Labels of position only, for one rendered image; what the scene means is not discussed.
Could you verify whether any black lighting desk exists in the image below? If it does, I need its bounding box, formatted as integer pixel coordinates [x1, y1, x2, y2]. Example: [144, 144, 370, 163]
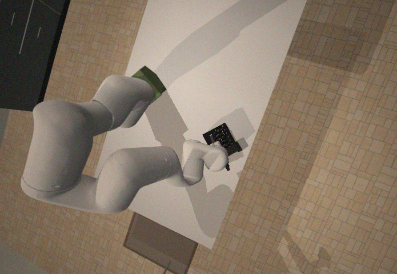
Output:
[203, 123, 235, 149]

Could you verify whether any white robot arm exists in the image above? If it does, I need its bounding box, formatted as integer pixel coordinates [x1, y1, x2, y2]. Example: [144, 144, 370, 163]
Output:
[21, 75, 248, 214]

